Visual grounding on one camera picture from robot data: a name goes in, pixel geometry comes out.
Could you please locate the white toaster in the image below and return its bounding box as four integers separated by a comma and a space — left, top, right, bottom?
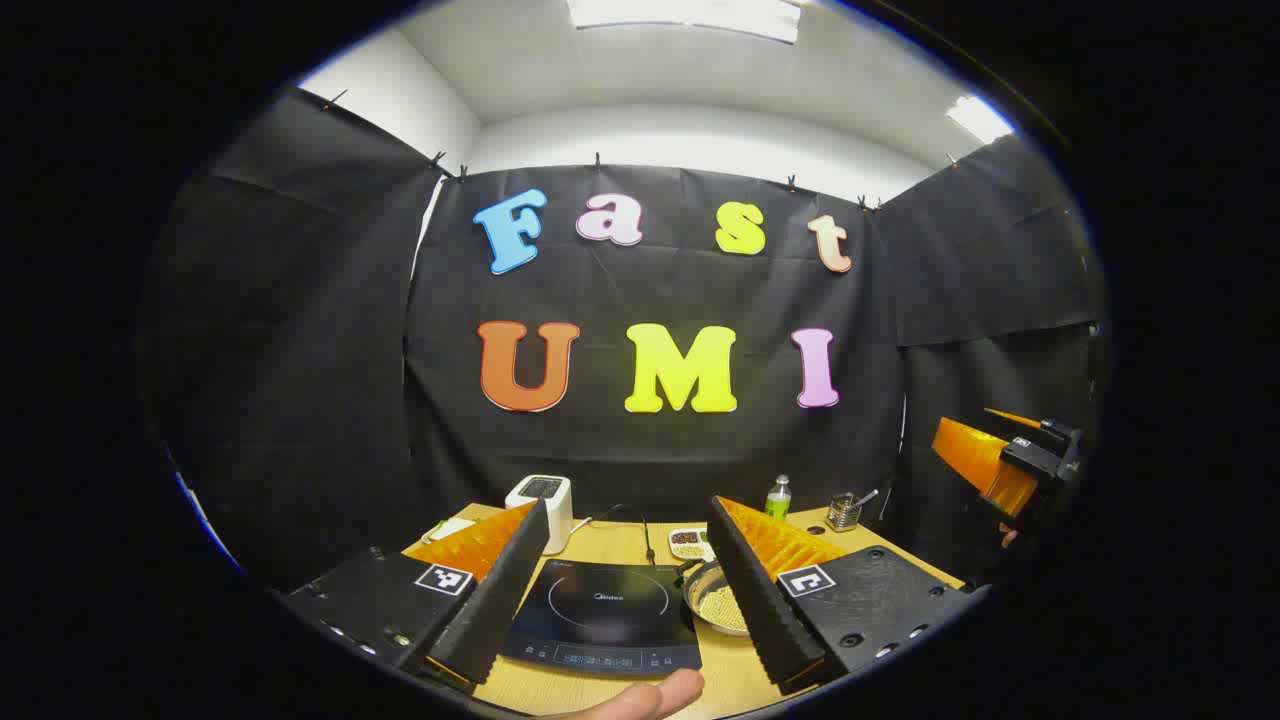
505, 475, 574, 556

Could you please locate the pile of yellow soybeans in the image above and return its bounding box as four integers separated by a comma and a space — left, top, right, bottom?
705, 585, 751, 633

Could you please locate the ceiling light panel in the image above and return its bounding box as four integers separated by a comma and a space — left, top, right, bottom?
945, 95, 1016, 146
565, 0, 803, 46

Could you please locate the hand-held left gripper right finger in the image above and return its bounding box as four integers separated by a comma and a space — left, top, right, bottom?
705, 495, 991, 699

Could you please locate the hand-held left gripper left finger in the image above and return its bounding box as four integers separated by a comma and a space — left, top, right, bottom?
275, 499, 552, 697

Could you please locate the steel pot with black handles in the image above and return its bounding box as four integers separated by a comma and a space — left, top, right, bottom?
678, 558, 751, 637

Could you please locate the black backdrop cloth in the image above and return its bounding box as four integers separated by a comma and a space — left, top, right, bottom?
140, 88, 1106, 591

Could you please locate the black power cable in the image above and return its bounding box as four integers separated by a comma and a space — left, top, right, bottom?
600, 505, 657, 566

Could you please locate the black induction cooktop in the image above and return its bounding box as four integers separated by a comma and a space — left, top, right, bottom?
500, 560, 703, 679

